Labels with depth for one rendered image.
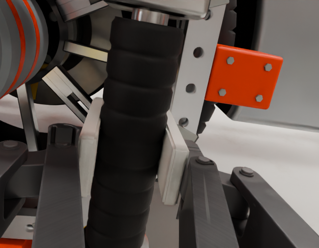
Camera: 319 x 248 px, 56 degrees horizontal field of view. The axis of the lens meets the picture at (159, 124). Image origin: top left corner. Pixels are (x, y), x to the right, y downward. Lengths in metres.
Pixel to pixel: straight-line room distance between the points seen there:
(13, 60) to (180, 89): 0.19
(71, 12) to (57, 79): 0.10
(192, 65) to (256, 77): 0.08
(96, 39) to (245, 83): 0.35
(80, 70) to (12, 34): 0.38
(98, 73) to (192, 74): 0.32
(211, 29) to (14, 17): 0.21
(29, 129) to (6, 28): 0.26
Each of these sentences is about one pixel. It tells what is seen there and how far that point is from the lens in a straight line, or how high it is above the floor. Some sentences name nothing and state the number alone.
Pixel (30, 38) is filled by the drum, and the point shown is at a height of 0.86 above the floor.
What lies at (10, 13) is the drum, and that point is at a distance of 0.30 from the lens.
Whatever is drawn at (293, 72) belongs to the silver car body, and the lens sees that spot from 0.63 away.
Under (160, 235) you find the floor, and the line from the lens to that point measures 1.45.
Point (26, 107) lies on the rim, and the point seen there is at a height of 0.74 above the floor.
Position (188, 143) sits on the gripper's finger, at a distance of 0.16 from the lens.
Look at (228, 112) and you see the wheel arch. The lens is 0.62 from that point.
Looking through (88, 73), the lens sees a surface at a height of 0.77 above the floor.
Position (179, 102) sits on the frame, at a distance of 0.38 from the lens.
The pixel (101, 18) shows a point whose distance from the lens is 0.65.
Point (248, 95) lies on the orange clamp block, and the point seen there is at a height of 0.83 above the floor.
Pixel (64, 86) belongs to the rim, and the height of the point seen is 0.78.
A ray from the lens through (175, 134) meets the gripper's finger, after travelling 0.15.
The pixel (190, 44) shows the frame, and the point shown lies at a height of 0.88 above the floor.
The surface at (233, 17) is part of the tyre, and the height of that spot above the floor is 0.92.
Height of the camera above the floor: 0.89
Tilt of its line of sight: 18 degrees down
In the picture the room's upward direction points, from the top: 11 degrees clockwise
